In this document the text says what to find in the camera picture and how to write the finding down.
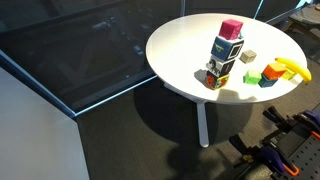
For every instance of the grey building block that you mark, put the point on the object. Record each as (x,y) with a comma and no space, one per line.
(248,56)

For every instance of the green building block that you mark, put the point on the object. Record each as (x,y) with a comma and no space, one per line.
(252,77)

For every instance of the teal building block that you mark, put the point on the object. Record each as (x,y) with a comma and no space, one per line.
(265,82)

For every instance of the orange building block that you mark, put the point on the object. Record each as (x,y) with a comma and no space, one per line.
(274,71)

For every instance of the yellow-green building block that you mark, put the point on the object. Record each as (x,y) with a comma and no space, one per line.
(289,74)

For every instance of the orange yellow picture cube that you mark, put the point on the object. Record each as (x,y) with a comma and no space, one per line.
(214,82)

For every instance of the black white picture cube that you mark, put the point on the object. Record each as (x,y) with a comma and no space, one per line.
(218,68)

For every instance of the white round table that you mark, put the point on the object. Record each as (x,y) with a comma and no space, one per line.
(179,50)

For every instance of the pink top cube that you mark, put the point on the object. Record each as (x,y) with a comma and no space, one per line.
(230,29)

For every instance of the purple orange spring clamp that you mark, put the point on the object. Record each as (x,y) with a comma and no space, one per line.
(268,155)

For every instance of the black clamp upper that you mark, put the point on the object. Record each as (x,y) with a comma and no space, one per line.
(285,125)

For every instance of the yellow banana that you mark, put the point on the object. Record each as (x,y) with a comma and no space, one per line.
(299,69)

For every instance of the blue clamp right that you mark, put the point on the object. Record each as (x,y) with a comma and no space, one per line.
(311,120)

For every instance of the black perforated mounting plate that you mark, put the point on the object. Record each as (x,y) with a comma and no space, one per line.
(304,153)

